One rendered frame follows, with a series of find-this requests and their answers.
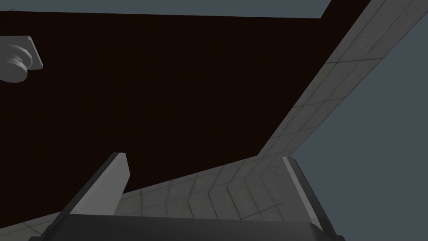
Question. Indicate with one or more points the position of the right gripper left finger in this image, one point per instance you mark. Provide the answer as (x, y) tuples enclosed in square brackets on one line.
[(103, 189)]

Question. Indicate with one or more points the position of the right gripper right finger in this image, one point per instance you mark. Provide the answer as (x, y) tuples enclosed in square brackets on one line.
[(302, 194)]

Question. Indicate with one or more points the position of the grey door knob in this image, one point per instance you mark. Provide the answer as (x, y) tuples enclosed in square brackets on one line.
[(16, 60)]

